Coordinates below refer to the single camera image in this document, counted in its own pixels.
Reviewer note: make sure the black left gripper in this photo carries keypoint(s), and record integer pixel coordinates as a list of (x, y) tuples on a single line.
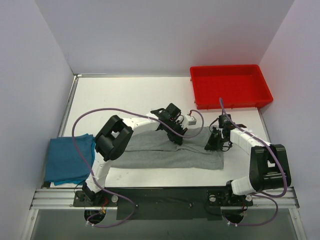
[(175, 133)]

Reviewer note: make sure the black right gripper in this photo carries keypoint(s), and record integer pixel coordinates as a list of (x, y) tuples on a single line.
[(215, 139)]

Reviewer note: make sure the grey t shirt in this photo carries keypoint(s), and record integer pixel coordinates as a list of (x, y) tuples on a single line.
[(153, 149)]

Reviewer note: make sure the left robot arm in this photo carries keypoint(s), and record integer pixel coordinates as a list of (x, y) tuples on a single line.
[(112, 140)]

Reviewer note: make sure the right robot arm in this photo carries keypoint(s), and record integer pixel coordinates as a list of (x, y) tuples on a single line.
[(268, 163)]

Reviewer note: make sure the red plastic bin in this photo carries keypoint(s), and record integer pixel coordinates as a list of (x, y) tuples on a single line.
[(239, 86)]

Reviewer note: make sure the folded blue t shirt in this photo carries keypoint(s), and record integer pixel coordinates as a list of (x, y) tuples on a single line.
[(64, 165)]

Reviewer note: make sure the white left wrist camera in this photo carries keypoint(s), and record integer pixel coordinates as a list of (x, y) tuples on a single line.
[(189, 120)]

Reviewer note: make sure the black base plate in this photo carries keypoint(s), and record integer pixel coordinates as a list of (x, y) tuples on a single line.
[(168, 203)]

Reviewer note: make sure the aluminium front rail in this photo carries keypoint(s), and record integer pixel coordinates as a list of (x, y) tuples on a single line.
[(60, 199)]

